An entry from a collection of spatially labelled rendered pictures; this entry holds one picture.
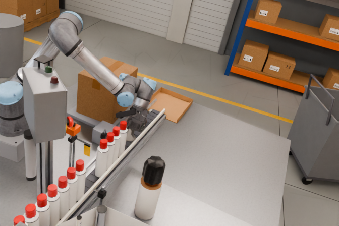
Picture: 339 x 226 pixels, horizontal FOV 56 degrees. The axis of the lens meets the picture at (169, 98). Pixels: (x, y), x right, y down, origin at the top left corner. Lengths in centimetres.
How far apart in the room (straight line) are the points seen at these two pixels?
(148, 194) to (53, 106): 52
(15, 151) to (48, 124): 62
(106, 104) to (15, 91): 50
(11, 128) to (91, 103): 47
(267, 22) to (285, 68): 75
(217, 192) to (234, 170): 22
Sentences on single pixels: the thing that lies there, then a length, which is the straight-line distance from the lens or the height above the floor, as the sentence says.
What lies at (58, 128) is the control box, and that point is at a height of 133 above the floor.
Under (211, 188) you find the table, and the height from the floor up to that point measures 83.
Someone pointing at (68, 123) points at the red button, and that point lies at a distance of 113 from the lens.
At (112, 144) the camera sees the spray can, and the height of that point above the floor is 104.
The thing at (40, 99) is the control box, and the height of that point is 145.
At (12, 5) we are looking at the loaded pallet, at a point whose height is 43.
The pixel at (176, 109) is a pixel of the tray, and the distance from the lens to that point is 220.
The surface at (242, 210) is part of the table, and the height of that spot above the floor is 83.
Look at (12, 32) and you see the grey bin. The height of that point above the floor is 57.
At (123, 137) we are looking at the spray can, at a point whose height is 101.
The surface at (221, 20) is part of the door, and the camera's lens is 553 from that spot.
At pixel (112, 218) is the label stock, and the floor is 102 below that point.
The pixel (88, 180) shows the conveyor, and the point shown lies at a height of 88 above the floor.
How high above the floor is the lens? 201
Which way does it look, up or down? 31 degrees down
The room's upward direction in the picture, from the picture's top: 13 degrees clockwise
